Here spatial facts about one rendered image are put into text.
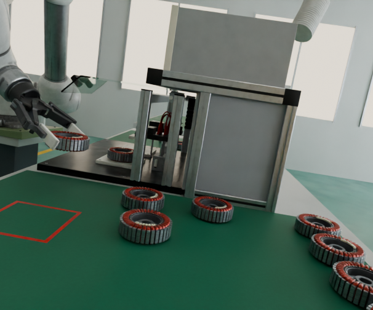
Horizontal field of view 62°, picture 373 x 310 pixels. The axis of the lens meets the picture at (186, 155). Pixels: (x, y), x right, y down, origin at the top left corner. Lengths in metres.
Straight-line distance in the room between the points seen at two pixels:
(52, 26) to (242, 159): 1.02
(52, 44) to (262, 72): 0.96
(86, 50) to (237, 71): 5.45
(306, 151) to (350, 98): 1.18
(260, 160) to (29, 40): 6.19
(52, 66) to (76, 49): 4.80
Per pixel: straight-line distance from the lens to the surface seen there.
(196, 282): 0.57
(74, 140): 0.85
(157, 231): 0.65
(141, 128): 0.97
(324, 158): 6.31
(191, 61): 1.04
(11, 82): 0.98
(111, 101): 6.16
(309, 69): 6.12
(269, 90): 0.93
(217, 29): 1.05
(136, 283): 0.55
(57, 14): 1.53
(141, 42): 6.08
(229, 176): 0.96
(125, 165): 1.13
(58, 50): 1.60
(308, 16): 2.33
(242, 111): 0.94
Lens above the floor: 1.05
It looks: 11 degrees down
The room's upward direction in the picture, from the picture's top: 9 degrees clockwise
